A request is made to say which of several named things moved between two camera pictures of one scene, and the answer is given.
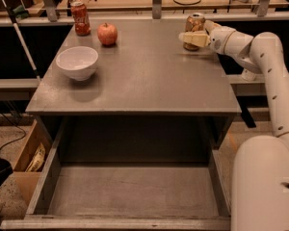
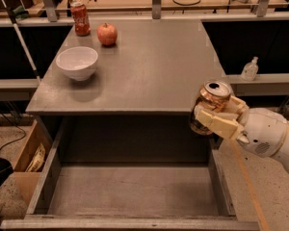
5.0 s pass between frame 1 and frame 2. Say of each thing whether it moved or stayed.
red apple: stayed
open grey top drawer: stayed
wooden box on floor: stayed
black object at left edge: stayed
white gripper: moved
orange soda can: moved
